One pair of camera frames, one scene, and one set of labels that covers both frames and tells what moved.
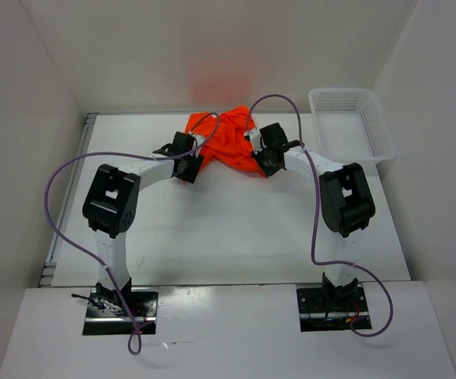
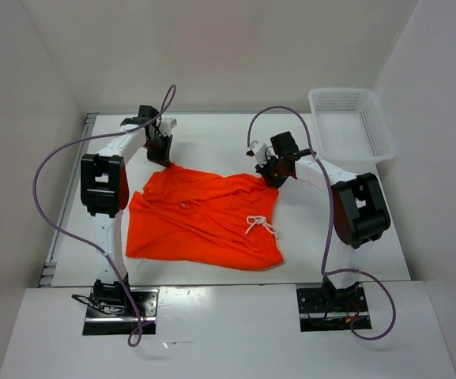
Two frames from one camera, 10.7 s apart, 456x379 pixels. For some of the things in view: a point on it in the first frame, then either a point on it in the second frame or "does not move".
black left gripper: (190, 175) -> (162, 158)
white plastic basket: (351, 125) does not move
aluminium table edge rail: (49, 266) does not move
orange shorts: (228, 146) -> (193, 218)
